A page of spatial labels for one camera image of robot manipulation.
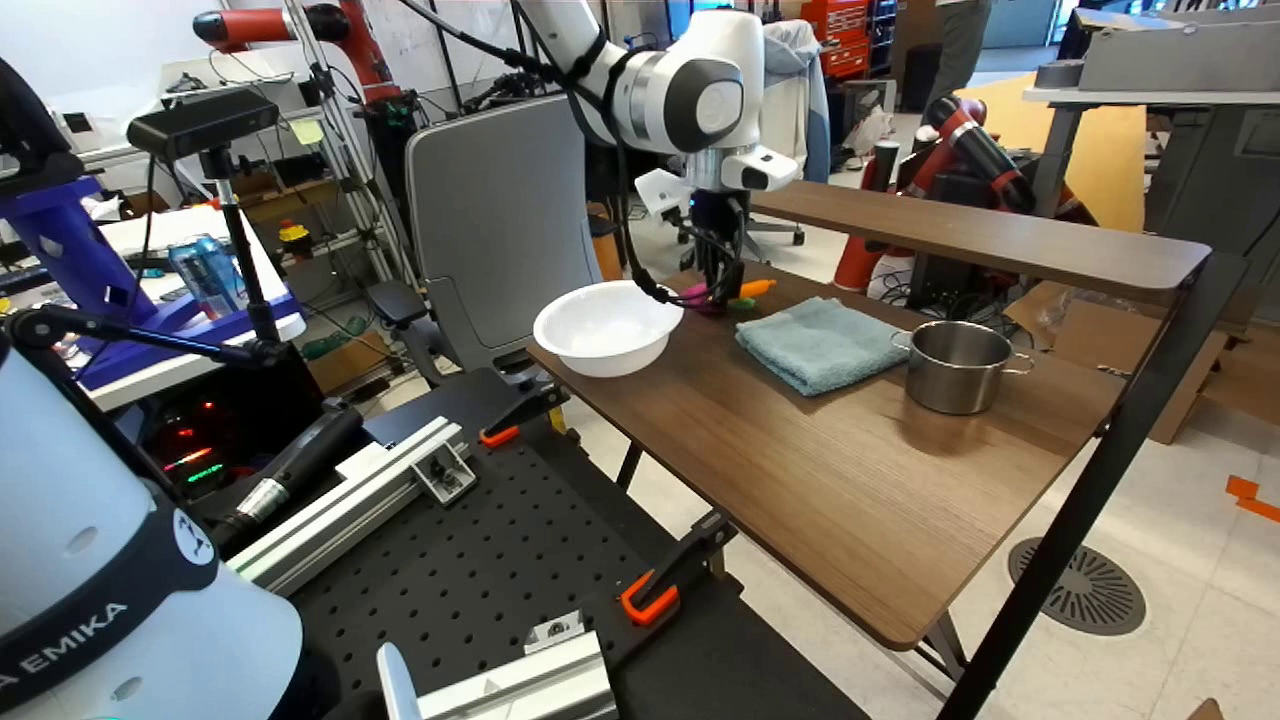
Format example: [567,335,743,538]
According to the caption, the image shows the flat cardboard box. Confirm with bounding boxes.
[1006,278,1231,446]

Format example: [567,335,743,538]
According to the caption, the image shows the office chair with blue jacket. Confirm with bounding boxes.
[756,17,836,258]

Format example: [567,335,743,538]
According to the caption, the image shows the steel pot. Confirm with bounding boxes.
[904,315,1034,420]

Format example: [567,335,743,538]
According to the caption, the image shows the black perforated breadboard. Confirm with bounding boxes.
[283,437,873,720]

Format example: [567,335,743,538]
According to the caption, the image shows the black table leg frame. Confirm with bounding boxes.
[937,254,1223,720]

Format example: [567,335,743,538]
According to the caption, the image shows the red pedestal robot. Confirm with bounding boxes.
[832,91,1041,315]

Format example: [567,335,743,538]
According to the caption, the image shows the grey chair back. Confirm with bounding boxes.
[406,87,609,375]

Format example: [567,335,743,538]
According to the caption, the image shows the orange floor tape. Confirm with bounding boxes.
[1223,474,1280,527]

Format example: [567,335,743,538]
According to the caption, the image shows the black handheld tool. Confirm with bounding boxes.
[232,403,371,523]

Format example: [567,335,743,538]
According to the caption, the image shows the blue black stand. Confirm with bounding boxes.
[0,55,166,332]

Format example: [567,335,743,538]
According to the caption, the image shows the wooden raised shelf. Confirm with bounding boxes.
[752,180,1216,296]

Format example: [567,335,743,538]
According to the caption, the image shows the black orange bar clamp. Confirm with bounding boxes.
[476,386,571,457]
[615,511,738,634]

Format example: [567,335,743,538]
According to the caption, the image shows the white plastic bowl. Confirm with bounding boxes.
[527,278,690,386]

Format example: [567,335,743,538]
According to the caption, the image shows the aluminium extrusion rail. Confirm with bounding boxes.
[371,611,621,720]
[225,414,481,596]

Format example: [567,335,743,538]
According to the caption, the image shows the black controller box with lights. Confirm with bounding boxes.
[134,394,292,517]

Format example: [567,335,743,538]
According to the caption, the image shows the black camera on tripod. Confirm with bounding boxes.
[124,86,331,446]

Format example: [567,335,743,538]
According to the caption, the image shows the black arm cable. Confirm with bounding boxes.
[397,0,686,310]

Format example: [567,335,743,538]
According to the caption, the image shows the teal folded cloth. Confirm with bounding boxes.
[734,291,919,402]

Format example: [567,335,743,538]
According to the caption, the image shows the grey desk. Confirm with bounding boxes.
[1034,12,1280,258]

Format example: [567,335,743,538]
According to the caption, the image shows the large cardboard sheet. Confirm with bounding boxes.
[956,71,1151,237]

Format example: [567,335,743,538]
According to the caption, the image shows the round floor drain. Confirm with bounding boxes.
[1006,534,1151,641]

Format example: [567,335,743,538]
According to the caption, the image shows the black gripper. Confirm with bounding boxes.
[675,187,752,315]

